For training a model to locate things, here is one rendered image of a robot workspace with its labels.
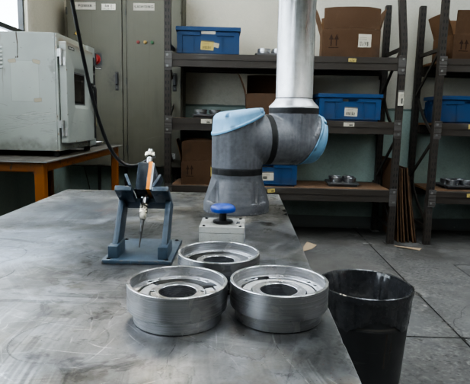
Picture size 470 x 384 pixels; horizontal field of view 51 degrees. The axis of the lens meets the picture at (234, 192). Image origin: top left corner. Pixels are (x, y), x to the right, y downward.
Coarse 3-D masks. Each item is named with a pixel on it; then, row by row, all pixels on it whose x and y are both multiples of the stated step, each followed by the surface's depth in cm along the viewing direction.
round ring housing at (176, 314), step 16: (144, 272) 54; (160, 272) 56; (176, 272) 56; (192, 272) 56; (208, 272) 55; (128, 288) 49; (160, 288) 52; (176, 288) 54; (192, 288) 53; (224, 288) 50; (128, 304) 49; (144, 304) 47; (160, 304) 46; (176, 304) 46; (192, 304) 47; (208, 304) 48; (224, 304) 50; (144, 320) 47; (160, 320) 47; (176, 320) 47; (192, 320) 47; (208, 320) 49
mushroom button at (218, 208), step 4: (216, 204) 78; (220, 204) 77; (224, 204) 77; (228, 204) 78; (212, 208) 77; (216, 208) 76; (220, 208) 76; (224, 208) 76; (228, 208) 76; (232, 208) 77; (216, 212) 76; (220, 212) 76; (224, 212) 76; (228, 212) 76; (232, 212) 77; (220, 216) 78; (224, 216) 78; (224, 220) 78
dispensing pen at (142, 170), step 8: (152, 152) 78; (144, 168) 75; (136, 176) 75; (144, 176) 75; (136, 184) 74; (144, 184) 74; (136, 192) 75; (144, 192) 74; (144, 200) 74; (144, 208) 74; (144, 216) 74
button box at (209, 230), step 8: (200, 224) 76; (208, 224) 77; (216, 224) 77; (224, 224) 77; (232, 224) 77; (240, 224) 77; (200, 232) 75; (208, 232) 75; (216, 232) 75; (224, 232) 75; (232, 232) 75; (240, 232) 75; (200, 240) 75; (208, 240) 75; (216, 240) 75; (224, 240) 75; (232, 240) 75; (240, 240) 75
